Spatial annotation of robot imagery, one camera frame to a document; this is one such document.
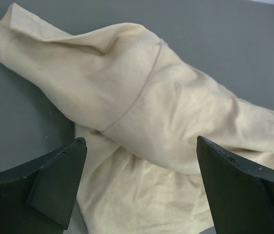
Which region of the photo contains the beige t shirt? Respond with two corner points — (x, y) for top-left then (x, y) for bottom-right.
(0, 4), (274, 234)

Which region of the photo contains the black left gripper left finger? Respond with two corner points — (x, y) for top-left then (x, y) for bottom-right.
(0, 137), (87, 234)

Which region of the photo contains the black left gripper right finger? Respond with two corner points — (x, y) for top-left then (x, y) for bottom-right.
(197, 136), (274, 234)

